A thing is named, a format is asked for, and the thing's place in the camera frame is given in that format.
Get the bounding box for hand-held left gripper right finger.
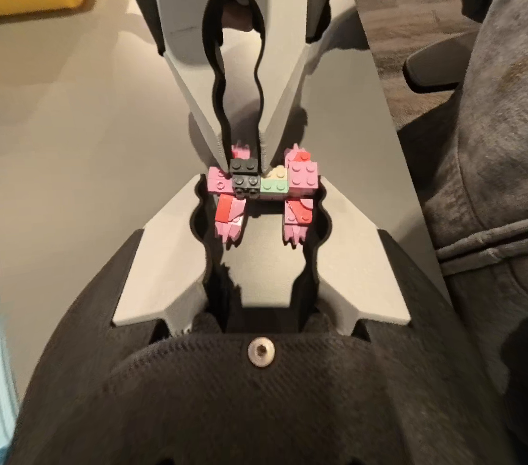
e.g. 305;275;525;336
307;176;412;335

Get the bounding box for person's right hand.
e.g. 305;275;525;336
222;1;265;33

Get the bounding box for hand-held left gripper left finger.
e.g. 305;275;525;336
112;174;215;333

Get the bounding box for pink toy brick model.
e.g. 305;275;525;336
207;143;321;249

